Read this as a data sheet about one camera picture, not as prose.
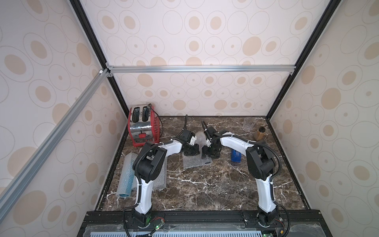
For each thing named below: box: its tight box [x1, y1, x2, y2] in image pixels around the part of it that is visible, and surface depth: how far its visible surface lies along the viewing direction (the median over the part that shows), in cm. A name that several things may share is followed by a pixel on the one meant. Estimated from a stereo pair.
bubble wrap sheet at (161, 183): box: [152, 156, 168, 191], surface depth 83 cm
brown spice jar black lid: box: [254, 126, 266, 142], surface depth 104 cm
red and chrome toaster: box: [127, 104, 161, 148], surface depth 96 cm
